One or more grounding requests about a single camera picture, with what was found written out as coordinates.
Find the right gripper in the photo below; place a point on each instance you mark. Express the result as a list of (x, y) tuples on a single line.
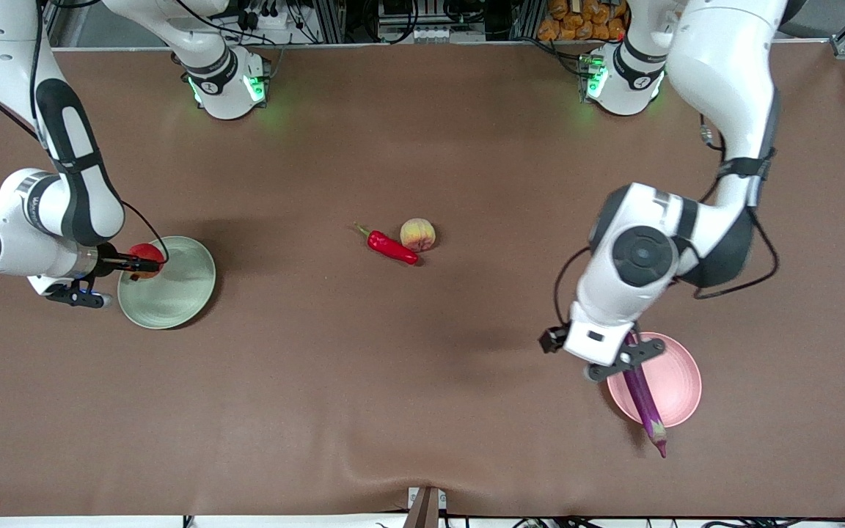
[(109, 261)]

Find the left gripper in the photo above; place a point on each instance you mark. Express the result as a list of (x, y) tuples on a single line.
[(631, 337)]

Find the red pomegranate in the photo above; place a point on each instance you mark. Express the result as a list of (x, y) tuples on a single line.
[(145, 251)]

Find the long purple eggplant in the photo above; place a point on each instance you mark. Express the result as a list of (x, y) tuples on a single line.
[(646, 407)]

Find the yellow-red peach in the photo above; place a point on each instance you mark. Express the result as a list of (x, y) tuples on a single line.
[(418, 235)]

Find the red chili pepper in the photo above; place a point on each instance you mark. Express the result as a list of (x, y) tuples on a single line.
[(393, 248)]

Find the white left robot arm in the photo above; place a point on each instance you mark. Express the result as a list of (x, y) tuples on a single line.
[(716, 66)]

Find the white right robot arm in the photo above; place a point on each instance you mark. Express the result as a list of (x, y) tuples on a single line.
[(26, 220)]

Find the pink round plate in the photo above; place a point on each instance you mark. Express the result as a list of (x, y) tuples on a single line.
[(675, 381)]

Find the light green round plate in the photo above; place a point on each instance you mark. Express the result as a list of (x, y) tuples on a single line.
[(173, 301)]

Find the brown table cover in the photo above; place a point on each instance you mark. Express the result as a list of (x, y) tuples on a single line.
[(422, 411)]

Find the white power strip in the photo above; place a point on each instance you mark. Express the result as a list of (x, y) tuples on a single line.
[(265, 18)]

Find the pile of orange lumpy items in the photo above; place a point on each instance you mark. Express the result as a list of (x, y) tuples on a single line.
[(576, 22)]

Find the black silver electronics box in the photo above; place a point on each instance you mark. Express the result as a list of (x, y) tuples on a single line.
[(430, 22)]

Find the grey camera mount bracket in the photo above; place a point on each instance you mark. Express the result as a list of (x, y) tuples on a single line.
[(425, 507)]

